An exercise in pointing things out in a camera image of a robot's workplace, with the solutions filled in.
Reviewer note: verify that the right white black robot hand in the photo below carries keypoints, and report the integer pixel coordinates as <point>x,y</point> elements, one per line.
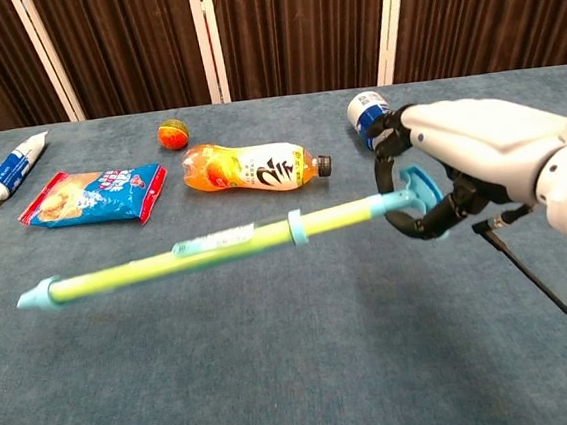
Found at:
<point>482,138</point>

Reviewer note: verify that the yellow-green plastic water squirter tube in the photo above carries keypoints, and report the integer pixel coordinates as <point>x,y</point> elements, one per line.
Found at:
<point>168,264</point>

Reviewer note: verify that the blue white toothpaste tube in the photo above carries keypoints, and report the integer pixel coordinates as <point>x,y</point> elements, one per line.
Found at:
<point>10,171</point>

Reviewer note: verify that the blue white drink can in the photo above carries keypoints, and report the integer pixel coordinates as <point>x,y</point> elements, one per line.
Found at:
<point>364,106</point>

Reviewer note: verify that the blue red snack bag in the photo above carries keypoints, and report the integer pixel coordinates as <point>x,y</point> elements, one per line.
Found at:
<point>96,198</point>

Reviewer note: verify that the orange green small ball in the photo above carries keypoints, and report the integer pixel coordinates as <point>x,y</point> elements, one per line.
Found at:
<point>173,134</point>

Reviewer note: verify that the orange drink plastic bottle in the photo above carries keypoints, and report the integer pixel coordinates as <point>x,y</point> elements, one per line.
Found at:
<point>254,170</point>

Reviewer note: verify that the blue table cloth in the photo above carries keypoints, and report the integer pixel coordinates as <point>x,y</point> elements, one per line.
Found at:
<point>277,354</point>

